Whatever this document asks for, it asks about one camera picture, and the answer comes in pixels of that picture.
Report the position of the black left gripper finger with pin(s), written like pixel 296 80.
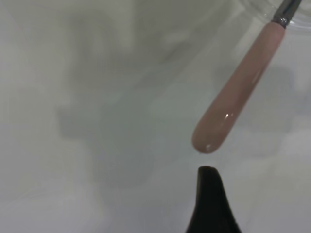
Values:
pixel 209 206

